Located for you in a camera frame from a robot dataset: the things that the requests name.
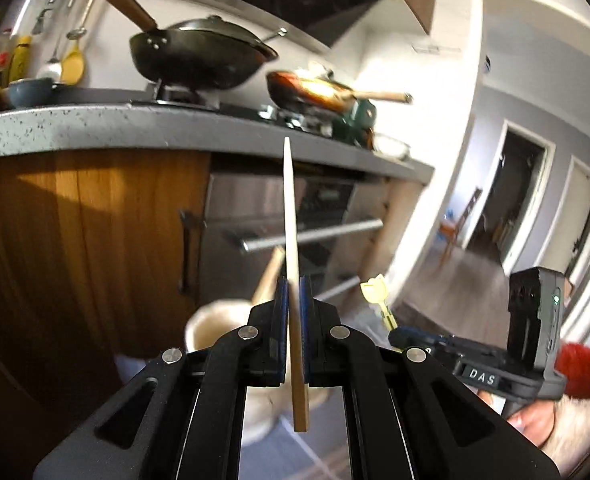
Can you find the gas stove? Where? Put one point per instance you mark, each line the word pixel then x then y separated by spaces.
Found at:
pixel 185 96

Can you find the rusty frying pan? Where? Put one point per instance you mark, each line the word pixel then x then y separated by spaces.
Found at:
pixel 300 87

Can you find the green kitchen appliance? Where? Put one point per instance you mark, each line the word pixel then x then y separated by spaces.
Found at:
pixel 357 120

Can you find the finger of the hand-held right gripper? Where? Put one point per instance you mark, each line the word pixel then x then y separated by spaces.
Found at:
pixel 435 342

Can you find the grey stone countertop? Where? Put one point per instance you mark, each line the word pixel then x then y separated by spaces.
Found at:
pixel 100 127

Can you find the small silver spoon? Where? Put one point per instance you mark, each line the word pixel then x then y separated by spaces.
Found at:
pixel 76 33

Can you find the yellow training chopsticks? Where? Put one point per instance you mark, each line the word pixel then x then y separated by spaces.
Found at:
pixel 374 290

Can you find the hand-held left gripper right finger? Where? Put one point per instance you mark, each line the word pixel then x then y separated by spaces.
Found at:
pixel 306 305

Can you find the blue-grey bowl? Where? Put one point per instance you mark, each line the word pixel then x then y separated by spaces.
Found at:
pixel 30 92

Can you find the white dish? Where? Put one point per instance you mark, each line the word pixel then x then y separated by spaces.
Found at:
pixel 392 145

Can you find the hanging metal peeler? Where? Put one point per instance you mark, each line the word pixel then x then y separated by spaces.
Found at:
pixel 40 22

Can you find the stainless steel oven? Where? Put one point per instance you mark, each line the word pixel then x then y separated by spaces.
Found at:
pixel 235 205

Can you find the white floral ceramic utensil holder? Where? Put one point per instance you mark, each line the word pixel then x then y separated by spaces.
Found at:
pixel 210 325

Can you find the wooden chair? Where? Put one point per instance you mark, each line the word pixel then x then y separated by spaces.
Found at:
pixel 470 205

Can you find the narrow wooden cabinet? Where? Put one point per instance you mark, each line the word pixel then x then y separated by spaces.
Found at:
pixel 400 210

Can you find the silver ladle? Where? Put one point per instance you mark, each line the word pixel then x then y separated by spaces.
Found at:
pixel 49 69

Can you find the person's right hand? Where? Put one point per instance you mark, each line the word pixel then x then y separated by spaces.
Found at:
pixel 530 422

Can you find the row of sauce bottles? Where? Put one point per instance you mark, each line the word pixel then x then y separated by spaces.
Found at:
pixel 20 60

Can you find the stainless steel drawer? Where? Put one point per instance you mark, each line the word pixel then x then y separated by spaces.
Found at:
pixel 342 287

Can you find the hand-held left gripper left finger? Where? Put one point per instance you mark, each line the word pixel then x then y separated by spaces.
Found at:
pixel 281 305

